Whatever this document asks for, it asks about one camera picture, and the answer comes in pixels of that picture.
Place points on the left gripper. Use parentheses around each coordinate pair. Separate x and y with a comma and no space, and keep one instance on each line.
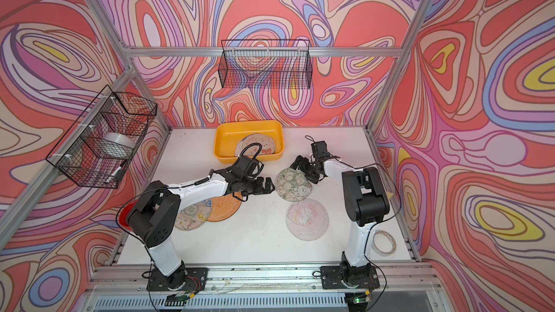
(261,189)

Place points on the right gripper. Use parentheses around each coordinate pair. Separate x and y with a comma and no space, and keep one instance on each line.
(304,162)

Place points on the green line-art coaster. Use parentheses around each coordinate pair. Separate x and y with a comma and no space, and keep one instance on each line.
(292,185)

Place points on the orange round coaster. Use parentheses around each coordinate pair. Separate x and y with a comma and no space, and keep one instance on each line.
(223,207)

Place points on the yellow plastic storage box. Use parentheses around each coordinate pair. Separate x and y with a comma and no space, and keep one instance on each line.
(227,137)

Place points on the pale pink cloud coaster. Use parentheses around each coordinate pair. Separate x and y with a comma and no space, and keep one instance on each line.
(307,220)

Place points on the cream blue doodle coaster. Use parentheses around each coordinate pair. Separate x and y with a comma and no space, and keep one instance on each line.
(194,216)

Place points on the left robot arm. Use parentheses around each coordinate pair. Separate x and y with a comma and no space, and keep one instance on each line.
(153,215)

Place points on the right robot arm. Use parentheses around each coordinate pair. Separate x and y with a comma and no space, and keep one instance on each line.
(364,195)

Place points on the white tape roll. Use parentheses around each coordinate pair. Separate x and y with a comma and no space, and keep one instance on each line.
(384,243)

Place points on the marker pen in basket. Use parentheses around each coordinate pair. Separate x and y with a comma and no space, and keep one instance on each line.
(116,177)

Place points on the red plastic cup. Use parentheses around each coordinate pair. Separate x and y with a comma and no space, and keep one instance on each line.
(123,214)

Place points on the silver tape roll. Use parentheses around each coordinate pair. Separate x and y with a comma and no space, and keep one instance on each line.
(117,146)

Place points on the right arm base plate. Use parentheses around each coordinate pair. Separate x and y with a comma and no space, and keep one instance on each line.
(345,277)

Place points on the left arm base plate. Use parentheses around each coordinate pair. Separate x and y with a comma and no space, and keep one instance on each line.
(189,280)

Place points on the back wall wire basket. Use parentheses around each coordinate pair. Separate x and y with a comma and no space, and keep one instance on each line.
(266,64)

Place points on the wall wire basket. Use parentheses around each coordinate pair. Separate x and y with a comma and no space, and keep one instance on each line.
(80,160)
(266,64)

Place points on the left wall wire basket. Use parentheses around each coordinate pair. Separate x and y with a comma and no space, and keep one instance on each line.
(80,160)

